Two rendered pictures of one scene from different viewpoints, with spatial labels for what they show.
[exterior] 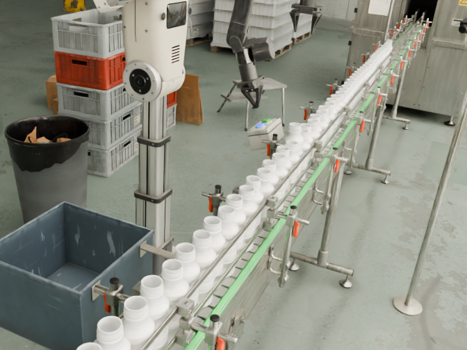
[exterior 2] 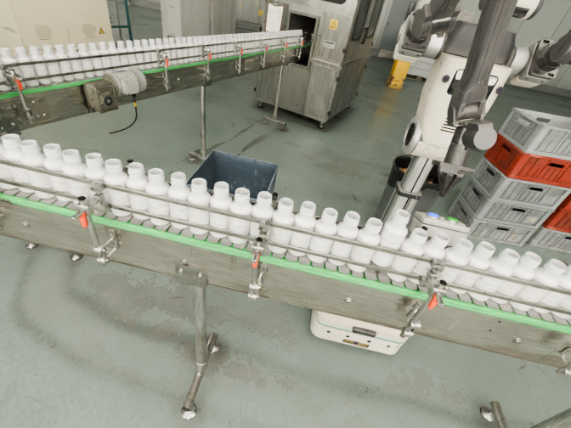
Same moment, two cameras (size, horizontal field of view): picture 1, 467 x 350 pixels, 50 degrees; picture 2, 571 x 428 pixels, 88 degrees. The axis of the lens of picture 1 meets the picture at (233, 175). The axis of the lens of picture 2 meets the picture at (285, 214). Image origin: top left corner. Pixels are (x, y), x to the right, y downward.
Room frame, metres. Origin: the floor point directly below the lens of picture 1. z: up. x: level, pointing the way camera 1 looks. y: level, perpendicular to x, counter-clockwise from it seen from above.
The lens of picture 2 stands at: (0.96, -0.66, 1.60)
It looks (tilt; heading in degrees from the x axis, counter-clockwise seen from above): 38 degrees down; 71
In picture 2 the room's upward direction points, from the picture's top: 12 degrees clockwise
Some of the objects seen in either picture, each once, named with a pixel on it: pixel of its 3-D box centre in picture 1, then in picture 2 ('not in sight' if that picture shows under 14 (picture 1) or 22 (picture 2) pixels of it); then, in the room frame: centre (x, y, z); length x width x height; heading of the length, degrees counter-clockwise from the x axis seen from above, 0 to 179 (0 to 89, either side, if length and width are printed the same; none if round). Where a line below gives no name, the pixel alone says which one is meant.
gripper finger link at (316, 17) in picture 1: (310, 21); not in sight; (1.91, -0.23, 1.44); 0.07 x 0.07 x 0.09; 69
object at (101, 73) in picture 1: (102, 62); (535, 160); (3.65, 1.04, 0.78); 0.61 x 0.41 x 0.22; 165
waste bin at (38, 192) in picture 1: (52, 179); (405, 201); (2.60, 1.06, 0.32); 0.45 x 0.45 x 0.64
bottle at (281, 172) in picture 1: (275, 182); (323, 235); (1.27, -0.12, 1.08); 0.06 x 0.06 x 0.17
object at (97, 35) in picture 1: (101, 31); (553, 135); (3.65, 1.04, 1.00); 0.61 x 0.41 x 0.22; 166
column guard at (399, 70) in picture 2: not in sight; (402, 63); (5.58, 6.36, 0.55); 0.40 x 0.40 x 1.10; 69
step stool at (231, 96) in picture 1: (251, 99); not in sight; (4.93, -0.12, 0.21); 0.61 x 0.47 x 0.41; 32
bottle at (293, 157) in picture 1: (288, 167); (364, 244); (1.38, -0.16, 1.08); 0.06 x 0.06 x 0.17
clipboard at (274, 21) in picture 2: not in sight; (274, 18); (1.84, 3.84, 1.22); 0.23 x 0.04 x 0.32; 141
